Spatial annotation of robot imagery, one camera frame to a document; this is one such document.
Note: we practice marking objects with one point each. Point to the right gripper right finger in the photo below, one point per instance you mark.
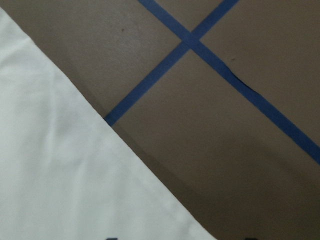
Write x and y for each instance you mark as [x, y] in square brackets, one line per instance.
[251, 238]

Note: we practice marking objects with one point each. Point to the white printed t-shirt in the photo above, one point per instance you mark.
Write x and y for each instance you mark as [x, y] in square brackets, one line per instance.
[64, 172]

